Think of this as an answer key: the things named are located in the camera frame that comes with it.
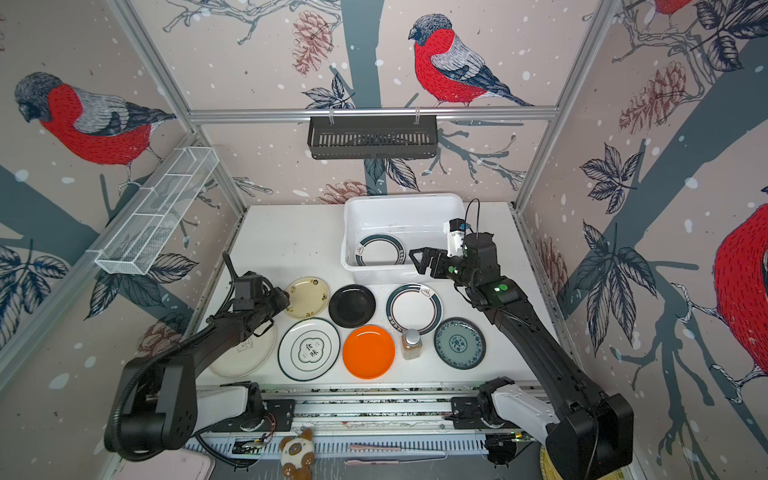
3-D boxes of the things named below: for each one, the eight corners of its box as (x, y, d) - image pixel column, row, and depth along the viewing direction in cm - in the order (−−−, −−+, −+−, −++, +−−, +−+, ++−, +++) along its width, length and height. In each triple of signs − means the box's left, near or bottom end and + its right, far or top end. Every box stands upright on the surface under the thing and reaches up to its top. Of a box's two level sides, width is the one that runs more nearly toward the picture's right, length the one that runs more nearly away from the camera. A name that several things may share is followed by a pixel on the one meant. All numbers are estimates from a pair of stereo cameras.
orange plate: (340, 379, 81) (339, 377, 79) (346, 327, 91) (345, 324, 89) (395, 379, 81) (395, 377, 79) (395, 327, 90) (395, 324, 89)
